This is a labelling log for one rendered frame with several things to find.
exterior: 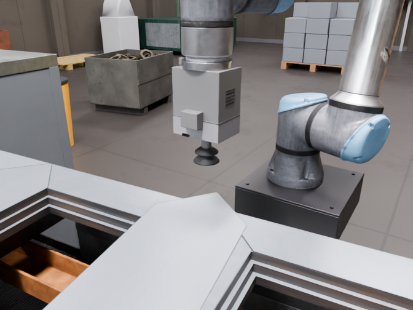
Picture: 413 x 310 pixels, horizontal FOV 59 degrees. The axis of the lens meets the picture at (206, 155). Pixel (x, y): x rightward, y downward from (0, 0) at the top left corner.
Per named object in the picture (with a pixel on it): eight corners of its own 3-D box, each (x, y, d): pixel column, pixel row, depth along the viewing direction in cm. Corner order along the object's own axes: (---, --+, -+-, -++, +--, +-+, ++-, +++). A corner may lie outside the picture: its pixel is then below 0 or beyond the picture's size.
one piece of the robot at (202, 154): (189, 147, 58) (189, 159, 59) (209, 153, 56) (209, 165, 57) (203, 141, 61) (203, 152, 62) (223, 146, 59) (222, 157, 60)
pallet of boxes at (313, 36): (356, 68, 726) (366, 2, 679) (346, 74, 662) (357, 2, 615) (294, 63, 789) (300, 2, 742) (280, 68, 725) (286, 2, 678)
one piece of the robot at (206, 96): (153, 42, 50) (159, 152, 56) (207, 46, 45) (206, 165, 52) (195, 37, 57) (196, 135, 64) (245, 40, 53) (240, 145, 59)
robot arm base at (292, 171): (280, 161, 109) (283, 130, 105) (330, 173, 101) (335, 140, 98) (257, 179, 98) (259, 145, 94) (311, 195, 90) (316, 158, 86)
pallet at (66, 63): (86, 58, 853) (86, 53, 848) (115, 62, 805) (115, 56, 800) (32, 66, 746) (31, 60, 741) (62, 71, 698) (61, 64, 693)
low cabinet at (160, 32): (182, 44, 1143) (181, 16, 1110) (236, 48, 1044) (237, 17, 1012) (134, 51, 978) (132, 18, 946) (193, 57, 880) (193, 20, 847)
